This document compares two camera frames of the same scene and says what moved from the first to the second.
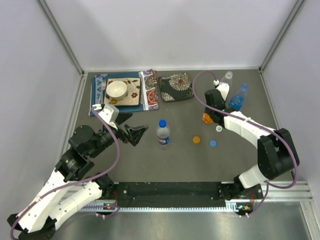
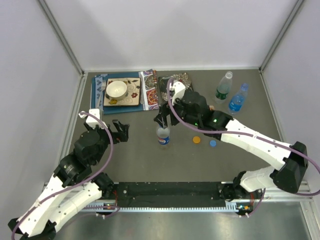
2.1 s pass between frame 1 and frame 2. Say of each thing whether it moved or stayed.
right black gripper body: moved
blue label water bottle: stayed
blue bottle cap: stayed
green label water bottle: stayed
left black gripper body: stayed
